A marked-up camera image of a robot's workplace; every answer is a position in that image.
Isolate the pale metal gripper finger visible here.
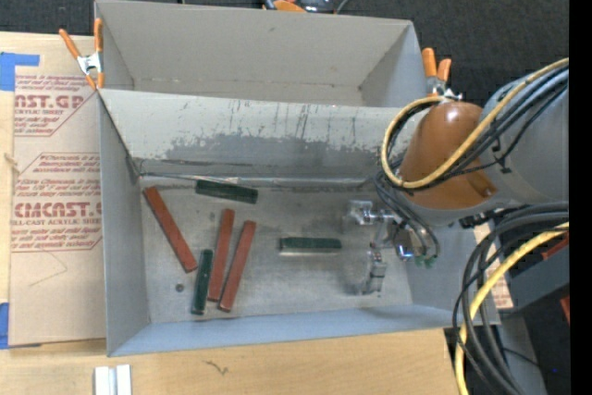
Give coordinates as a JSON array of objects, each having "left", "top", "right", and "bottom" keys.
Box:
[
  {"left": 364, "top": 249, "right": 389, "bottom": 295},
  {"left": 343, "top": 199, "right": 394, "bottom": 230}
]

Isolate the brown cardboard board red print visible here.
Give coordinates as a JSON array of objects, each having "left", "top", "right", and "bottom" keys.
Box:
[{"left": 0, "top": 31, "right": 514, "bottom": 349}]

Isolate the grey metal bin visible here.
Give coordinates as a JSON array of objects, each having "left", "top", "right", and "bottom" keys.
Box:
[{"left": 93, "top": 0, "right": 501, "bottom": 358}]

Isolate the dark green flat block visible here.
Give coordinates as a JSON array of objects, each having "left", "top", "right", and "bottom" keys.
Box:
[
  {"left": 190, "top": 249, "right": 215, "bottom": 316},
  {"left": 194, "top": 179, "right": 259, "bottom": 205},
  {"left": 277, "top": 236, "right": 343, "bottom": 253}
]

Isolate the red-brown flat block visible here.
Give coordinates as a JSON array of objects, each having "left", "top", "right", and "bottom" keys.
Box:
[
  {"left": 142, "top": 186, "right": 199, "bottom": 274},
  {"left": 206, "top": 208, "right": 236, "bottom": 302},
  {"left": 217, "top": 219, "right": 258, "bottom": 314}
]

